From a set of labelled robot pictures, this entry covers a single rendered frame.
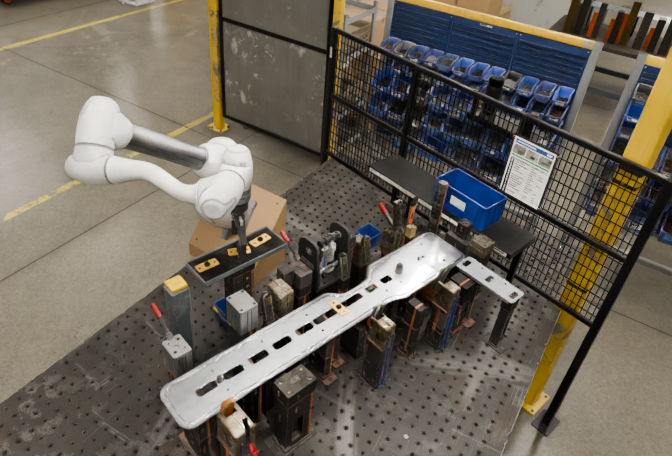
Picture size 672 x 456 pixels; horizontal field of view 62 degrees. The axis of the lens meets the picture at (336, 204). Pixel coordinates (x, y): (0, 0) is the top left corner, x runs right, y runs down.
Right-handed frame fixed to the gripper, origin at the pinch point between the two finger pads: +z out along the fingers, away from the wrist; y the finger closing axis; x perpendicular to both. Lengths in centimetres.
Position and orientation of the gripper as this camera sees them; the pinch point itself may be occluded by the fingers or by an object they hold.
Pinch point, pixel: (238, 242)
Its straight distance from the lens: 213.3
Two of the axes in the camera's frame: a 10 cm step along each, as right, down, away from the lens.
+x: 9.5, -1.2, 3.0
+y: 3.1, 5.8, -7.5
